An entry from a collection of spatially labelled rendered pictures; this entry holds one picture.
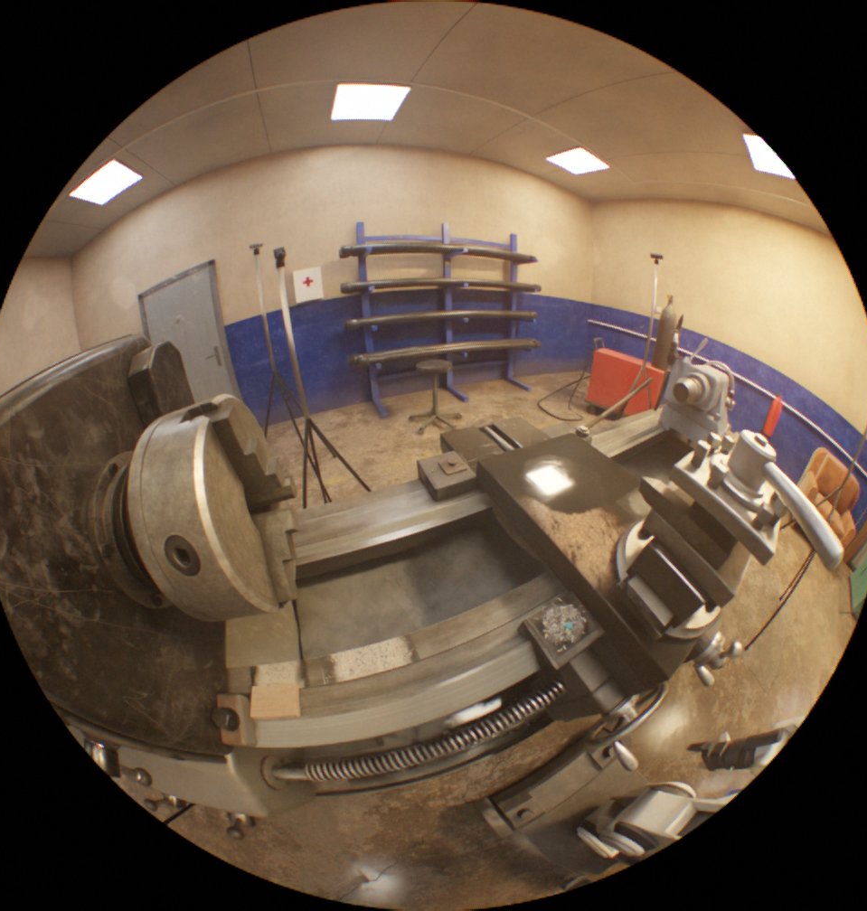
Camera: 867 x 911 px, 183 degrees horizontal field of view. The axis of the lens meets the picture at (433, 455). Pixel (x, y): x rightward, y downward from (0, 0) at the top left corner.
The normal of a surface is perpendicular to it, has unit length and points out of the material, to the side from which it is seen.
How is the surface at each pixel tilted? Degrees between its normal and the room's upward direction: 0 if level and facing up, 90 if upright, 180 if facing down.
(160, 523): 52
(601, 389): 90
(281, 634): 0
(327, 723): 36
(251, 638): 0
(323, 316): 90
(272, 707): 18
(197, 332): 90
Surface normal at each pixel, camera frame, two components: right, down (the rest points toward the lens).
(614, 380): -0.74, 0.40
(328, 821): -0.04, -0.83
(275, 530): 0.20, -0.36
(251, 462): 0.38, 0.60
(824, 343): -0.92, 0.24
